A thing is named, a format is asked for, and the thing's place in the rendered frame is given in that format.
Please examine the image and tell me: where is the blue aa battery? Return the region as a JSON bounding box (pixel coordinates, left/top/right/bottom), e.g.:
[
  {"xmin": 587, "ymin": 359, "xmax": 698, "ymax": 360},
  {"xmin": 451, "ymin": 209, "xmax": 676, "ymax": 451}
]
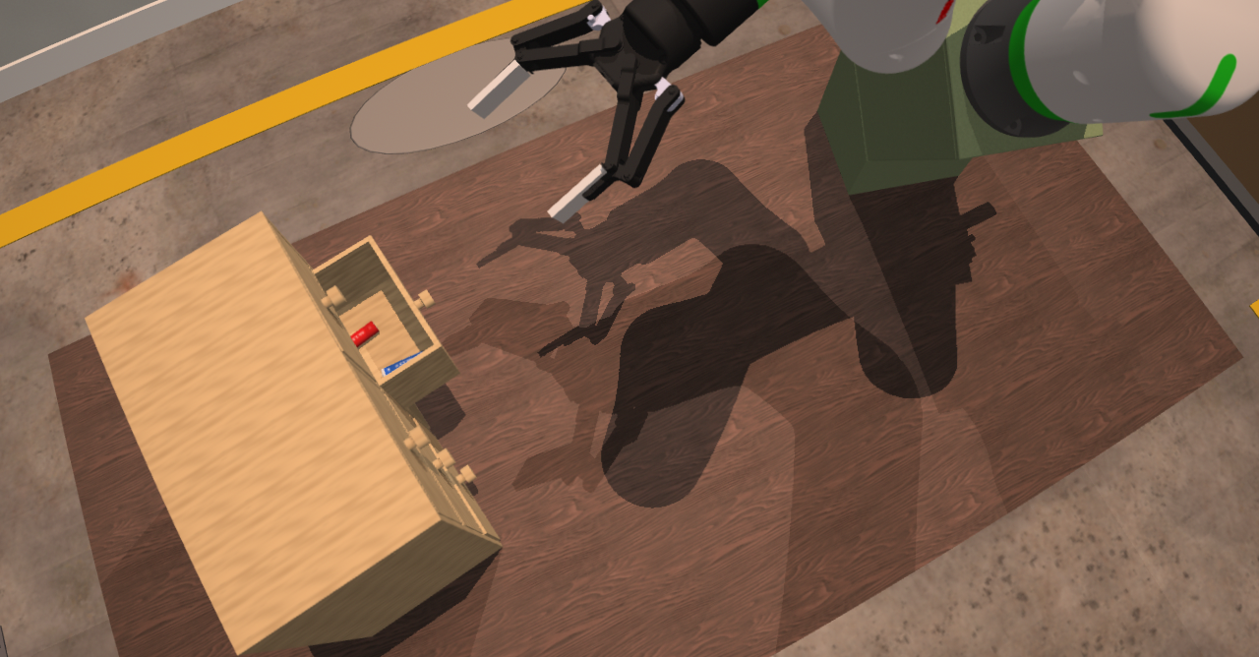
[{"xmin": 381, "ymin": 351, "xmax": 423, "ymax": 378}]

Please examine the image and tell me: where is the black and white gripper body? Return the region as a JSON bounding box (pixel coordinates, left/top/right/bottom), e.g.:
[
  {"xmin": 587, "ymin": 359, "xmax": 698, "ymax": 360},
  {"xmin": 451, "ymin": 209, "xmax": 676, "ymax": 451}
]
[{"xmin": 593, "ymin": 0, "xmax": 701, "ymax": 93}]

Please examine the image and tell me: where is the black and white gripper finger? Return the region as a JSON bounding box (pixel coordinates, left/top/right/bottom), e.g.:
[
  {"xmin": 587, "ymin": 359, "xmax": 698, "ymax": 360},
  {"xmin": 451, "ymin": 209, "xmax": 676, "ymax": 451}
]
[
  {"xmin": 467, "ymin": 0, "xmax": 623, "ymax": 120},
  {"xmin": 548, "ymin": 53, "xmax": 685, "ymax": 223}
]

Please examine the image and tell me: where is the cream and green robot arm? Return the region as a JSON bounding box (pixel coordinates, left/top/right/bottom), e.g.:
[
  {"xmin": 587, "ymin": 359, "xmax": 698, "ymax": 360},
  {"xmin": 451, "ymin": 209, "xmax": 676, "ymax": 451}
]
[{"xmin": 671, "ymin": 0, "xmax": 1259, "ymax": 138}]

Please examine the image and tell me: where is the red aa battery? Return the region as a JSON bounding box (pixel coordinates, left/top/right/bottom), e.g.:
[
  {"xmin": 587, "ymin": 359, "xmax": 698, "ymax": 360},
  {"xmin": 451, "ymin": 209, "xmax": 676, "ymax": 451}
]
[{"xmin": 351, "ymin": 322, "xmax": 379, "ymax": 347}]

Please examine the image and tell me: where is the light wooden chest of drawers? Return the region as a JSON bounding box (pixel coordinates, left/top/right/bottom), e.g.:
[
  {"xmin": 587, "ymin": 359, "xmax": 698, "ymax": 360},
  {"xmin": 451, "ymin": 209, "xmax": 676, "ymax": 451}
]
[{"xmin": 86, "ymin": 211, "xmax": 504, "ymax": 654}]

